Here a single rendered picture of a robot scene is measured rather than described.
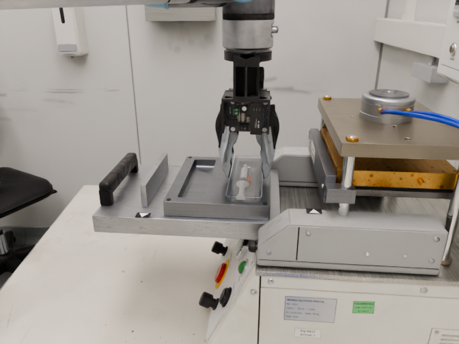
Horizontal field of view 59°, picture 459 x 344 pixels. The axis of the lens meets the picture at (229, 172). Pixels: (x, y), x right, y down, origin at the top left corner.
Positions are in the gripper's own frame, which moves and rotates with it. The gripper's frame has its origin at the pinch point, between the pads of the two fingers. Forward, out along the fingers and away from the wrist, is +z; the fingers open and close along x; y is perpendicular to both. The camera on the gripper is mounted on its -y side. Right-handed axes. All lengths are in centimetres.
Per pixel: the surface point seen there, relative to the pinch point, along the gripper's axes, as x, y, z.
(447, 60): 34.6, -12.0, -17.0
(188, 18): -31, -120, -20
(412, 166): 24.4, 8.0, -4.6
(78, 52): -82, -119, -5
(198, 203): -6.9, 9.9, 1.7
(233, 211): -1.4, 10.0, 3.0
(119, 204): -20.7, 6.8, 4.2
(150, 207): -15.3, 7.3, 4.2
